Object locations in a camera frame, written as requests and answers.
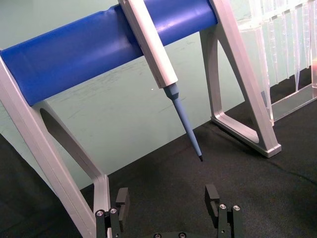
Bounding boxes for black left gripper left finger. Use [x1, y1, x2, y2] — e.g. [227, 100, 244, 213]
[95, 187, 131, 238]

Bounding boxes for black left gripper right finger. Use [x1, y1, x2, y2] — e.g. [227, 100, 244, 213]
[204, 184, 244, 238]

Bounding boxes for black table cloth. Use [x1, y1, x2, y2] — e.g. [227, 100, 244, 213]
[0, 83, 317, 238]

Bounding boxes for clear plastic tip rack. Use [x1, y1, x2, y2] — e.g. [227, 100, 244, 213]
[235, 0, 317, 127]

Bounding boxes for blue padded stand bar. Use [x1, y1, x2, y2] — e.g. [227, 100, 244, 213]
[0, 0, 218, 107]

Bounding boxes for grey pipette with blue shaft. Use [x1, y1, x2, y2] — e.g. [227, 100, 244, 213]
[117, 0, 205, 163]

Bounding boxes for clear pipette tip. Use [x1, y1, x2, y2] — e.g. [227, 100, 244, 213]
[293, 7, 302, 93]
[283, 9, 293, 80]
[303, 2, 312, 69]
[271, 15, 282, 85]

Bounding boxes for clear plastic tube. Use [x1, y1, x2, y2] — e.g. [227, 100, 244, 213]
[310, 58, 317, 89]

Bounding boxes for grey pipette stand frame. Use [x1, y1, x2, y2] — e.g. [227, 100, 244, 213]
[0, 0, 282, 238]

